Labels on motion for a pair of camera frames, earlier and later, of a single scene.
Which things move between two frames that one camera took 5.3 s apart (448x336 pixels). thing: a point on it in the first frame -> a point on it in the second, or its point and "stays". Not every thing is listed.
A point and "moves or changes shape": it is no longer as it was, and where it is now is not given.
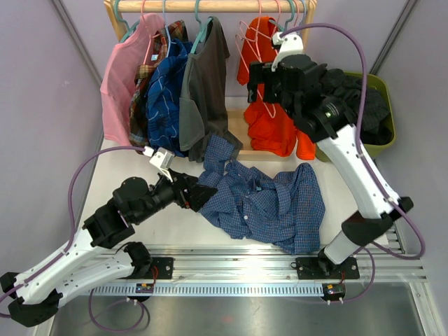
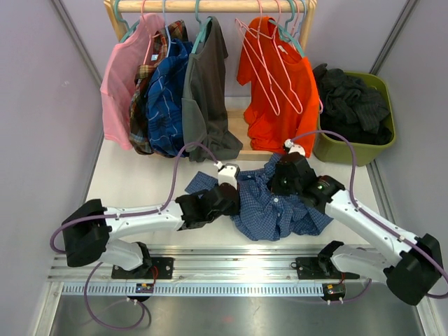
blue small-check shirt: (288, 211) moves or changes shape
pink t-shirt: (117, 80) stays
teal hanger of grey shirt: (201, 28) stays
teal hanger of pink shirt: (129, 29) stays
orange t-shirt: (268, 123) stays
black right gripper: (262, 73) -> (274, 183)
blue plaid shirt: (162, 101) stays
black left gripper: (182, 182) -> (235, 208)
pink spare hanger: (298, 10) stays
